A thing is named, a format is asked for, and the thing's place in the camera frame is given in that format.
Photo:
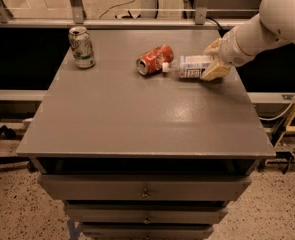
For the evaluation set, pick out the metal window rail frame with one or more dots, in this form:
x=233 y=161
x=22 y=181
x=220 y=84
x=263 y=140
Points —
x=126 y=14

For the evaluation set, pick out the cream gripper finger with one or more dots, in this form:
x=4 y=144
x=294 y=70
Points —
x=213 y=48
x=216 y=69

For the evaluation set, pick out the red coke can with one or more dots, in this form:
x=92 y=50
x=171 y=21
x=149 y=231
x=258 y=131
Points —
x=151 y=61

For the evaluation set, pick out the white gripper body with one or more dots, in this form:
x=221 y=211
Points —
x=227 y=51

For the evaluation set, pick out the middle grey drawer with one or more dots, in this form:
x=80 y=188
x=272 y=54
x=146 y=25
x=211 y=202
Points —
x=146 y=213

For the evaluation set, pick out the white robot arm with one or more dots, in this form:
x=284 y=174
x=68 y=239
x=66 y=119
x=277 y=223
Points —
x=271 y=28

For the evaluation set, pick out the green white soda can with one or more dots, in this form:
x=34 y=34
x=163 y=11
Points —
x=81 y=46

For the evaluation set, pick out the top grey drawer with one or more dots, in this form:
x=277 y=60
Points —
x=144 y=187

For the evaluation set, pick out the grey drawer cabinet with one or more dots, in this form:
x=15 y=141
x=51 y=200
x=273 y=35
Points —
x=110 y=120

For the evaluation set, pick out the yellow metal stand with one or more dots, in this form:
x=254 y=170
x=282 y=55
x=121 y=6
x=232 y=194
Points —
x=285 y=127

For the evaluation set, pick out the grey drawer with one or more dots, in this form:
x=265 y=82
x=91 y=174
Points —
x=146 y=213
x=147 y=232
x=144 y=187

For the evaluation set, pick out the bottom grey drawer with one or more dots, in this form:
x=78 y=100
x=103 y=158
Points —
x=147 y=232

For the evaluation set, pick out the blue label plastic bottle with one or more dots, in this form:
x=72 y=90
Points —
x=188 y=67

